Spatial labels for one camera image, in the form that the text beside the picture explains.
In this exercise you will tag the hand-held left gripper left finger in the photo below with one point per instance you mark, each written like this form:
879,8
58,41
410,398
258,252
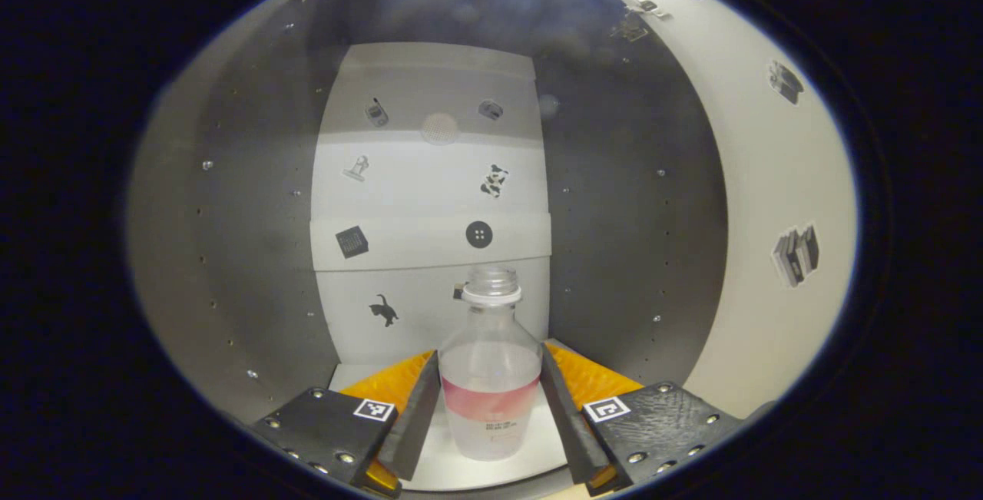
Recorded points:
418,423

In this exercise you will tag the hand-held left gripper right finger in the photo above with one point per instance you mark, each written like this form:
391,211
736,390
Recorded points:
564,423

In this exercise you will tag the clear bottle with pink label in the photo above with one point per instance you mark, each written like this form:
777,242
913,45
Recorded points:
491,377

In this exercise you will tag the grey cabinet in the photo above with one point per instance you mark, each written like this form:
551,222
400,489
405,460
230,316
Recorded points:
253,254

